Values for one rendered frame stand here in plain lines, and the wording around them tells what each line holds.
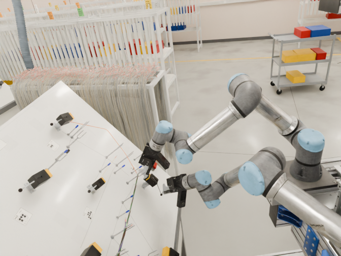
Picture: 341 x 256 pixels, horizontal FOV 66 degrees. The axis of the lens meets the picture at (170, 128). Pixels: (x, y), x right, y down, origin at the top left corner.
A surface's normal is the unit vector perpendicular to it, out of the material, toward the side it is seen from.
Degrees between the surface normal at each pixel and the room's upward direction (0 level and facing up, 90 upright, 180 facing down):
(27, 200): 53
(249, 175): 90
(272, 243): 0
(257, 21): 90
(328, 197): 0
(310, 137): 7
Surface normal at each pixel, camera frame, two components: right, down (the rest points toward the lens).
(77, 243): 0.72, -0.55
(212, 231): -0.12, -0.86
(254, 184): -0.81, 0.35
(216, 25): -0.26, 0.51
